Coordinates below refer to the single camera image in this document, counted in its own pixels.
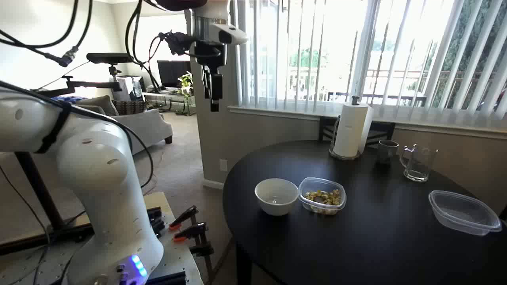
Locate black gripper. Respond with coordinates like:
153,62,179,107
195,42,225,113

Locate transparent plastic bowl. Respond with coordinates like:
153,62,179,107
298,178,347,216

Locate nuts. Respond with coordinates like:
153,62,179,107
305,189,342,206

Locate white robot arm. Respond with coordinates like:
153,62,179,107
0,81,164,285

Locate white ceramic bowl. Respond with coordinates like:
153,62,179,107
253,178,299,217

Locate black television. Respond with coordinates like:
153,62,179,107
157,61,190,88

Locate grey sofa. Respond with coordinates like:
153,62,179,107
77,95,172,154

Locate paper towel roll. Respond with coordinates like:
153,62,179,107
331,95,370,160

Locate round black table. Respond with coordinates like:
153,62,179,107
223,141,507,285

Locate black chair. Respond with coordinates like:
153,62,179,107
318,118,394,146

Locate dark small cup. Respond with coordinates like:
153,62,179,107
375,140,399,165

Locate clear glass pitcher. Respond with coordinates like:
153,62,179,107
399,145,439,183

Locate white vertical blinds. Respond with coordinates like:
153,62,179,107
233,0,507,129

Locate white robot mounting table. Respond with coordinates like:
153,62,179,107
0,192,202,285

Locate black camera on tripod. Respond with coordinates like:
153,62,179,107
85,53,133,78

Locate orange handled clamp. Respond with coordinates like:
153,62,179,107
168,206,198,232
172,222,207,243

